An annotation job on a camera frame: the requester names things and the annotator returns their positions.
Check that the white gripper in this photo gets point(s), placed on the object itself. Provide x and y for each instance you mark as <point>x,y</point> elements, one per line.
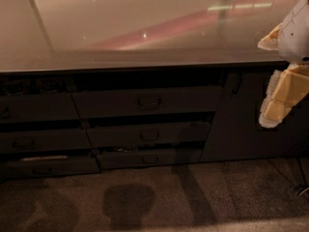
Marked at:
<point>295,38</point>

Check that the grey drawer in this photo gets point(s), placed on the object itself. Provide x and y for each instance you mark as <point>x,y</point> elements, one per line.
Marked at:
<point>138,135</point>
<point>36,108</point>
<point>43,140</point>
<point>47,166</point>
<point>135,102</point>
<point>147,158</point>

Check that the items in left drawer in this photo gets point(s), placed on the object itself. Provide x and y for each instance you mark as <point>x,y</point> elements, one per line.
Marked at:
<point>25,86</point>

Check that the grey cabinet door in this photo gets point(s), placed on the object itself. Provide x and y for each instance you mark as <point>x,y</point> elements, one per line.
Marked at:
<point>235,130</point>

